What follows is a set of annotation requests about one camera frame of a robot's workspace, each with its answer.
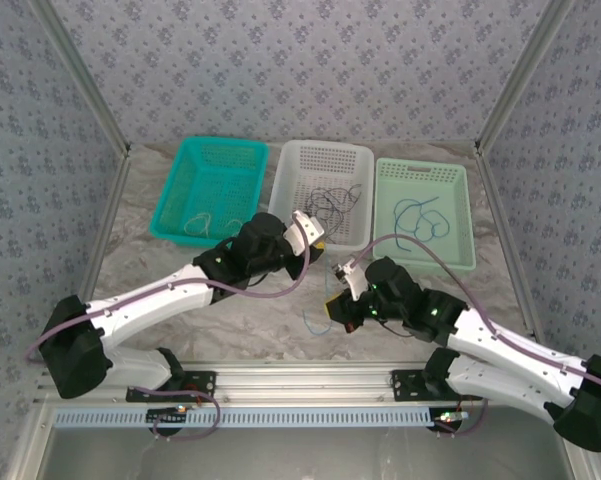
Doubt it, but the light blue cable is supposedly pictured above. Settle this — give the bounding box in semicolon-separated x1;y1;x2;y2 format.
302;252;333;337

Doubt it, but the dark purple cable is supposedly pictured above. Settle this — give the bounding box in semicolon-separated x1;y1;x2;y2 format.
304;183;364;239

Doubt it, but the white cable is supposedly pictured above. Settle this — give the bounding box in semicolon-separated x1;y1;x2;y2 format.
182;212;245;237

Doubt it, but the dark blue cable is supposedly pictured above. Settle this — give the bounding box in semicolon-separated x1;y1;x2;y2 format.
392;196;454;251

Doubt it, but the white plastic basket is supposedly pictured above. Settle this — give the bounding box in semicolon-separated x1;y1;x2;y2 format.
268;139;375;253

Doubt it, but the teal plastic basket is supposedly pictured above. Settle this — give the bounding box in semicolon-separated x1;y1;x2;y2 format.
148;135;271;251

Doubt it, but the light green plastic basket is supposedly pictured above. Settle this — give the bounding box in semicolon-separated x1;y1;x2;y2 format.
371;157;478;278

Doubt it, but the black controller board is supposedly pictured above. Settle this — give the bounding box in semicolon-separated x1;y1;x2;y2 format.
432;408;470;432
146;407;190;427

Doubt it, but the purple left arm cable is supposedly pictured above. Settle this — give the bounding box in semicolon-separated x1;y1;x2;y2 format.
24;214;312;364

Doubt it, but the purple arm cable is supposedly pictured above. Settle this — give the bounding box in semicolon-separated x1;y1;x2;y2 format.
24;214;312;364
350;235;601;431

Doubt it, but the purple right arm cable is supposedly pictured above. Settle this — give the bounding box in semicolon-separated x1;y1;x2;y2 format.
350;235;601;431

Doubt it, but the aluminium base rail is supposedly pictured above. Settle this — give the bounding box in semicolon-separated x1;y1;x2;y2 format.
33;360;580;405

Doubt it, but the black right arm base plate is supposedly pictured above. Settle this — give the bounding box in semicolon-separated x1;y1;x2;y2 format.
390;368;461;401

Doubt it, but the white slotted cable duct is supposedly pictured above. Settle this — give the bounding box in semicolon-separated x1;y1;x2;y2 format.
53;405;464;430

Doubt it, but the aluminium side rail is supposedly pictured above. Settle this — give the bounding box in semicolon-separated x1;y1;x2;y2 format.
473;144;544;341
74;149;132;301

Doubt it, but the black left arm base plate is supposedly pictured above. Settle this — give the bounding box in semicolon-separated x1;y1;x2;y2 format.
125;369;217;404

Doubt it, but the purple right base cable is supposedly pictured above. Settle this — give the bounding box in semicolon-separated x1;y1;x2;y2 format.
434;399;488;437

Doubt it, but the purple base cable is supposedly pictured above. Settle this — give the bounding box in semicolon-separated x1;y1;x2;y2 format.
132;388;222;444
434;399;488;437

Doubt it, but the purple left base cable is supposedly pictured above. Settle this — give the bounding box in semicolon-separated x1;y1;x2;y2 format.
132;388;222;444

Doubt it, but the aluminium frame post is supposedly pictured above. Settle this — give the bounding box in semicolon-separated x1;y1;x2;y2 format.
473;0;577;151
29;0;132;157

